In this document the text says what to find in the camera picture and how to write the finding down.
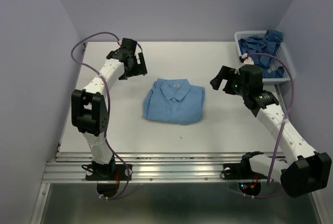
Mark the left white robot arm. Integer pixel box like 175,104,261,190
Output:
71,38,147,181

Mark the dark blue patterned shirt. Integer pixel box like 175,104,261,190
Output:
237,30,284,79

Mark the aluminium mounting rail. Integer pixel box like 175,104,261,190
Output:
42,152,243,184

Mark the light blue long sleeve shirt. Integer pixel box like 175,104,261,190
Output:
143,78,206,125

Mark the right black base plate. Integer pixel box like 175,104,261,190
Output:
220,163,253,180

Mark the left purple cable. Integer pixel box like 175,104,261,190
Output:
70,32,133,201

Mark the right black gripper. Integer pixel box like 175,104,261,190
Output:
209,65,249,97

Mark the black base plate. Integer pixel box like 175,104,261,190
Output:
220,163,253,180
81,163,132,181

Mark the white plastic basket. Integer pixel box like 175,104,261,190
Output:
234,30,295,85

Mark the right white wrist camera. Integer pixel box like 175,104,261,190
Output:
234,53,254,74

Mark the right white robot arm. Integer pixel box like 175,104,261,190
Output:
210,65,332,198

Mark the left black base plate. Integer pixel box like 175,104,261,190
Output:
81,163,132,181

